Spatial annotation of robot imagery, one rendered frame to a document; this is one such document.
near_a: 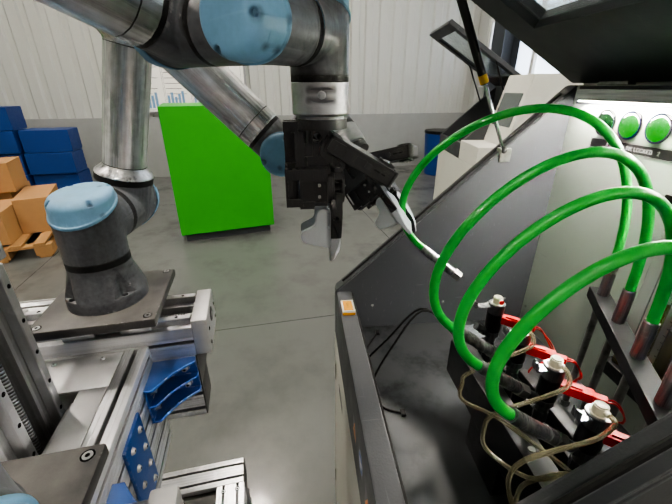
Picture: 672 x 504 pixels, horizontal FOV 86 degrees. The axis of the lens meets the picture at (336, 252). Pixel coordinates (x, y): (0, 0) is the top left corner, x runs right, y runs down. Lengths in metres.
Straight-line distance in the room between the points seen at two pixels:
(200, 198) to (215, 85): 3.21
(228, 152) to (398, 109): 4.49
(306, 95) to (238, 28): 0.13
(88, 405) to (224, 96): 0.57
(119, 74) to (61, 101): 6.66
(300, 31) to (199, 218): 3.55
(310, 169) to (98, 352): 0.61
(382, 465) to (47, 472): 0.42
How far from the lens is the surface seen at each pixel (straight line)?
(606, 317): 0.75
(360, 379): 0.71
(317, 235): 0.54
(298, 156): 0.51
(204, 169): 3.79
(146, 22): 0.47
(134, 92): 0.87
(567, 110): 0.70
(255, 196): 3.89
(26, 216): 4.59
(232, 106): 0.67
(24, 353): 0.76
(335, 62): 0.49
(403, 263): 0.96
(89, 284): 0.84
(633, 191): 0.51
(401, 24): 7.58
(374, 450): 0.62
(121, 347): 0.90
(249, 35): 0.38
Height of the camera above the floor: 1.44
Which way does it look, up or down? 24 degrees down
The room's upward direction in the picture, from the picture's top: straight up
